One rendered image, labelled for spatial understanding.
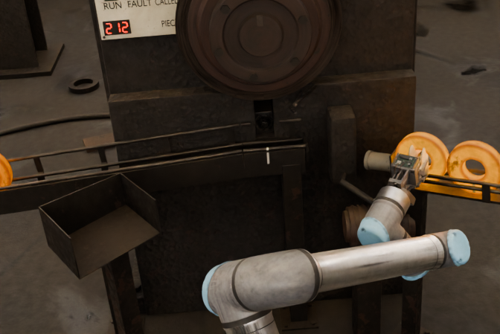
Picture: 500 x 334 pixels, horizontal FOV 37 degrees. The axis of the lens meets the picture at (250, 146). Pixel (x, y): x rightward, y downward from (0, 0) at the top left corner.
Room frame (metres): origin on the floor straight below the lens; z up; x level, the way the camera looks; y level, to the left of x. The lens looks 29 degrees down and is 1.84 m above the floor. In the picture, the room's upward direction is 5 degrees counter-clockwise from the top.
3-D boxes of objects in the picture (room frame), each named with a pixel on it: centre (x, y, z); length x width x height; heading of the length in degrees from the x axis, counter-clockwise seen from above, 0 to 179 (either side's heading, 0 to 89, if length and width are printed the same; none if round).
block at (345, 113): (2.03, -0.29, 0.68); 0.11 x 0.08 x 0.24; 0
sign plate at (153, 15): (2.12, 0.29, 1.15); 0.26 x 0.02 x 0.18; 90
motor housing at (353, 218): (1.88, -0.38, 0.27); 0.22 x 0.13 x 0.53; 90
